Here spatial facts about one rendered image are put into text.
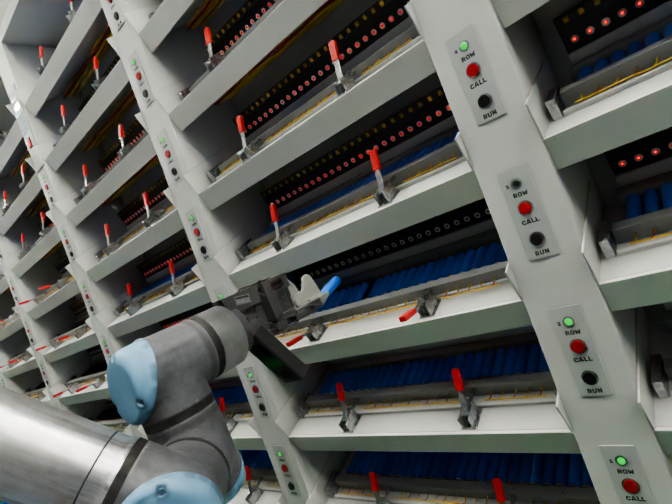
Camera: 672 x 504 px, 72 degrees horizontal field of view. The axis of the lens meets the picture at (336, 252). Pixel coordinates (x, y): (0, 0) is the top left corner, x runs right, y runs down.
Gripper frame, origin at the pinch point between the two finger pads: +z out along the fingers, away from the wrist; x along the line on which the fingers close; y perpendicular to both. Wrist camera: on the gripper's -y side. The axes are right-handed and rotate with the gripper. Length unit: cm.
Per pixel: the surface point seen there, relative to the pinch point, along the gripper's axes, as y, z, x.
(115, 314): 14, 8, 97
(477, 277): -4.7, 7.0, -26.1
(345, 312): -4.8, 7.2, 2.2
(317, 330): -6.2, 4.4, 8.3
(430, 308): -6.9, 3.6, -18.4
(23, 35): 108, 13, 92
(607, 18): 23, 19, -52
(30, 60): 103, 15, 97
